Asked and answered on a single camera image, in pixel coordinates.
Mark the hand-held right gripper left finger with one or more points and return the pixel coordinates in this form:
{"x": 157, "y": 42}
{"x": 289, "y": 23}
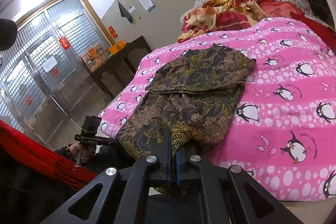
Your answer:
{"x": 166, "y": 161}

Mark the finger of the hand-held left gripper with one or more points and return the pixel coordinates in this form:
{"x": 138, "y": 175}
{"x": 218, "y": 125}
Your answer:
{"x": 107, "y": 140}

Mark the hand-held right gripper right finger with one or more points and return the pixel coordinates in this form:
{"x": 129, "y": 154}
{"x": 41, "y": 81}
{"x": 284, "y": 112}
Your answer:
{"x": 179, "y": 169}

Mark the brown floral shirt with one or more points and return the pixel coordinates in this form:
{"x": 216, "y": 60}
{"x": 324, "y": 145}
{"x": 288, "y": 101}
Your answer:
{"x": 197, "y": 77}

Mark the person's left hand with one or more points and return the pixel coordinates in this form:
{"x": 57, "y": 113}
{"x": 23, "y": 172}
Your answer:
{"x": 88, "y": 153}

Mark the dark wooden side cabinet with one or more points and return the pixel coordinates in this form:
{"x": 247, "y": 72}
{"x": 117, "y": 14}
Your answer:
{"x": 118, "y": 74}

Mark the metal grille door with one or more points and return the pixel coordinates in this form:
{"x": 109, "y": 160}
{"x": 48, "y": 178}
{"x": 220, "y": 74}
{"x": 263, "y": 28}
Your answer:
{"x": 39, "y": 87}

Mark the red knitted scarf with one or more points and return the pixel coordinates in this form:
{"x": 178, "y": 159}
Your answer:
{"x": 31, "y": 153}

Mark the orange printed carton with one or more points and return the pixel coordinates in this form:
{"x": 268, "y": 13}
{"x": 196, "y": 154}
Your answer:
{"x": 94, "y": 57}

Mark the white door paper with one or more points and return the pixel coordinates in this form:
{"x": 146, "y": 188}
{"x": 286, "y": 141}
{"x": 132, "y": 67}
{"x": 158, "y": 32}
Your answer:
{"x": 49, "y": 64}

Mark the orange box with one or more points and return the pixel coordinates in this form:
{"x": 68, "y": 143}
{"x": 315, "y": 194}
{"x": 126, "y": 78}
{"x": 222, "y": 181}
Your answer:
{"x": 117, "y": 47}

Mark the red door paper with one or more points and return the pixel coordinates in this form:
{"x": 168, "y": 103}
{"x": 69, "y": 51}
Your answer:
{"x": 64, "y": 43}

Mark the dark hanging cloth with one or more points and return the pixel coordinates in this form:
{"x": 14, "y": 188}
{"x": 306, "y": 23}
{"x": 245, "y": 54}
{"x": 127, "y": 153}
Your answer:
{"x": 125, "y": 12}

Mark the black round object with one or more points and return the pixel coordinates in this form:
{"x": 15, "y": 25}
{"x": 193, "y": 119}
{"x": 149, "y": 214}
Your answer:
{"x": 6, "y": 35}

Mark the pink penguin blanket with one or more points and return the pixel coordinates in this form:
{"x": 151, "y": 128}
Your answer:
{"x": 288, "y": 108}

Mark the red orange floral quilt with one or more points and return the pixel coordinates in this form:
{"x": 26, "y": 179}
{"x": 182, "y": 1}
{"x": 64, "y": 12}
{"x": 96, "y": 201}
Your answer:
{"x": 223, "y": 14}

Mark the red embroidered pillow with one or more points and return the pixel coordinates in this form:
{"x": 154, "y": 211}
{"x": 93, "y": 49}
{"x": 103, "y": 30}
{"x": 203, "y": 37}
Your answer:
{"x": 281, "y": 10}

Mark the red bed sheet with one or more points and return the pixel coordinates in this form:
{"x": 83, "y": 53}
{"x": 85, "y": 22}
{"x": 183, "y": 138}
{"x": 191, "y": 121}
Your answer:
{"x": 323, "y": 27}

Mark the dark carved wooden cabinet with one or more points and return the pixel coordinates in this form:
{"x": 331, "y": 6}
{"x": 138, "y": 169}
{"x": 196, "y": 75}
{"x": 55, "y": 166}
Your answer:
{"x": 312, "y": 1}

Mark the red wall paper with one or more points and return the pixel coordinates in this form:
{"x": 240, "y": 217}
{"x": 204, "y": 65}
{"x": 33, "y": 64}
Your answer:
{"x": 113, "y": 32}

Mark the white wall switch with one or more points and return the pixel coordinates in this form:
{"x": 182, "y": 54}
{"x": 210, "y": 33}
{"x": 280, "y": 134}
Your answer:
{"x": 132, "y": 9}

